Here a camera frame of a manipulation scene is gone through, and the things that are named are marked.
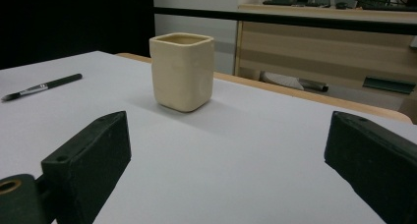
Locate dark grey cylinder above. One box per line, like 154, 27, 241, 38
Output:
298, 78, 329, 93

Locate black horizontal rail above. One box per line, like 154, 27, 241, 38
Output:
152, 6, 417, 36

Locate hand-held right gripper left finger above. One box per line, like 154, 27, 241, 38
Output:
41, 110, 132, 224

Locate black handled paint brush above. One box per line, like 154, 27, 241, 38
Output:
0, 73, 84, 103

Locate dark green flat box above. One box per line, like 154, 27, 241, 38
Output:
362, 76, 417, 95

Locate cream square ceramic cup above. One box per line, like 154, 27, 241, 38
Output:
149, 31, 215, 113

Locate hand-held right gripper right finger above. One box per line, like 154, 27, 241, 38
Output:
324, 111, 417, 224

